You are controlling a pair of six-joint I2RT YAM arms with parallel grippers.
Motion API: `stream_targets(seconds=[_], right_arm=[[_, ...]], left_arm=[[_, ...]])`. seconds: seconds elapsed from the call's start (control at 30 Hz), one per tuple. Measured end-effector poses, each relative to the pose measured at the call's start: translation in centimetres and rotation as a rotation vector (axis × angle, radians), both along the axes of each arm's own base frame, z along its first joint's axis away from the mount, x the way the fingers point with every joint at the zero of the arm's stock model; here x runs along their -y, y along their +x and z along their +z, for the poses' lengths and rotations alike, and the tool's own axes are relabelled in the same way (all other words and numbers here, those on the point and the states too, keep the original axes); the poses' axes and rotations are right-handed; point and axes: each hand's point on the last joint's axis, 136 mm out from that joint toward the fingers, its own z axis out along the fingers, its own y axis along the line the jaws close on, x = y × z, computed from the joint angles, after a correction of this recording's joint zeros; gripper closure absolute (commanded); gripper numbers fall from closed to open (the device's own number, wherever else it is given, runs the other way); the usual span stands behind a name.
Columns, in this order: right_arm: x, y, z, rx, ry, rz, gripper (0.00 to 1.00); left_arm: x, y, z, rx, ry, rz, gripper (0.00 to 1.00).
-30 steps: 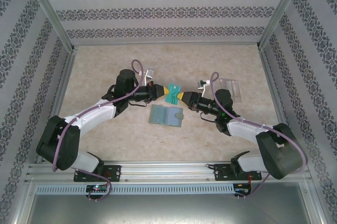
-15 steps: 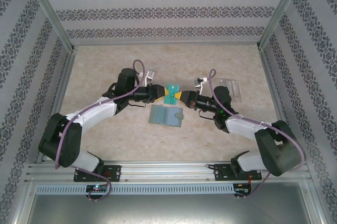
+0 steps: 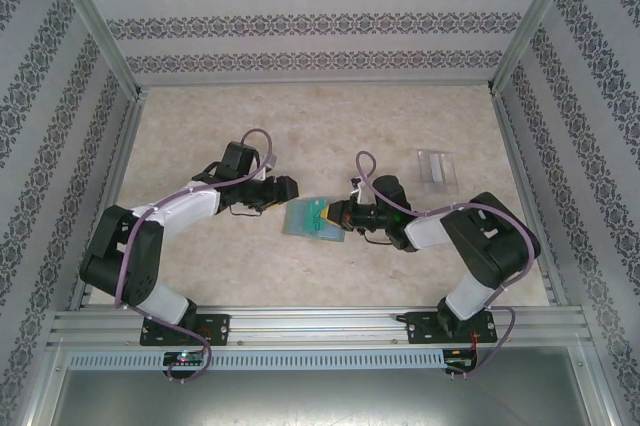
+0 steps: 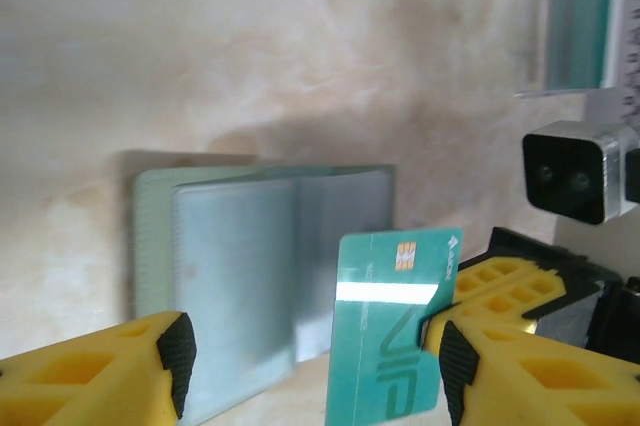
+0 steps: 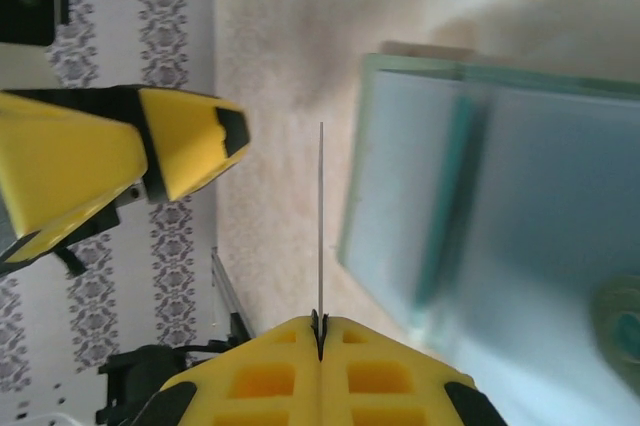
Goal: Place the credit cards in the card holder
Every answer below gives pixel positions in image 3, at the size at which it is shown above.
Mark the green card holder wallet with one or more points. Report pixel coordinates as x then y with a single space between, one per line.
289 226

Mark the grey credit card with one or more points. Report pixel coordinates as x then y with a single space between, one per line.
436 169

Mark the aluminium table edge rail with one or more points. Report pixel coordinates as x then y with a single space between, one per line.
512 146
121 146

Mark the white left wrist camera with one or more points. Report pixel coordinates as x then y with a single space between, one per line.
268 173

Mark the grey metal sheet panel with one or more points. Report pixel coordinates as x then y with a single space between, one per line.
320 401

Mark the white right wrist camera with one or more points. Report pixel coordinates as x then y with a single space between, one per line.
357 191

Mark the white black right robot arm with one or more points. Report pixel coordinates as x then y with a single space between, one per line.
425 232

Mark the small circuit board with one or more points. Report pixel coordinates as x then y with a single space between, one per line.
185 358
460 361

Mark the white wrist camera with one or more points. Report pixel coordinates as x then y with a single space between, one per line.
357 191
268 173

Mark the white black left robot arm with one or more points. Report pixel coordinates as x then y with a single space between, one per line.
195 206

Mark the long aluminium base rail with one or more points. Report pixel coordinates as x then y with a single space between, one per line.
320 326

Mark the teal credit card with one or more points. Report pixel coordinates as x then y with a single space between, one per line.
310 218

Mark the aluminium upright frame post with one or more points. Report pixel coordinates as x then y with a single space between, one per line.
534 21
103 31

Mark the clear acrylic card stand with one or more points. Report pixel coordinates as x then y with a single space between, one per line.
450 181

